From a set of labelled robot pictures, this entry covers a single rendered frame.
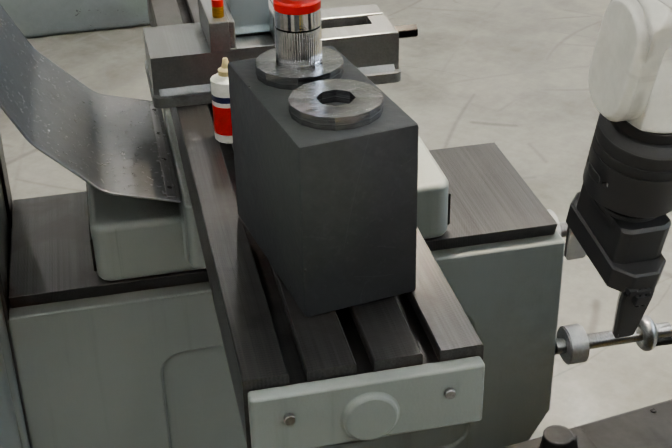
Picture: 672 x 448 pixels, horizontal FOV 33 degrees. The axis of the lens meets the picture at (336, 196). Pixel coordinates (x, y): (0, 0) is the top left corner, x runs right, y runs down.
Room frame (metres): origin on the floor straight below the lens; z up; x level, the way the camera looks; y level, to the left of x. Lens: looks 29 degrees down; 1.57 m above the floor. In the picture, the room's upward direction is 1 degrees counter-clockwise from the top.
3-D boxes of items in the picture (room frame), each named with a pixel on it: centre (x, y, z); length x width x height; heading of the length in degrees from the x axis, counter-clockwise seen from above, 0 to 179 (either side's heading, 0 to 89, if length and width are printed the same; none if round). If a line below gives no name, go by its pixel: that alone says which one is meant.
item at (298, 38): (1.08, 0.03, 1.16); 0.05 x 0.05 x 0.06
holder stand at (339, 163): (1.04, 0.02, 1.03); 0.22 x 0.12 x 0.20; 21
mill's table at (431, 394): (1.43, 0.10, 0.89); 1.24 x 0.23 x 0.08; 12
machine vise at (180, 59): (1.52, 0.09, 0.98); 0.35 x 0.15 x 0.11; 102
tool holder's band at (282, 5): (1.08, 0.03, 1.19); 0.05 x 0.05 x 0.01
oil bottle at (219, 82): (1.32, 0.13, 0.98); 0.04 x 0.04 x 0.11
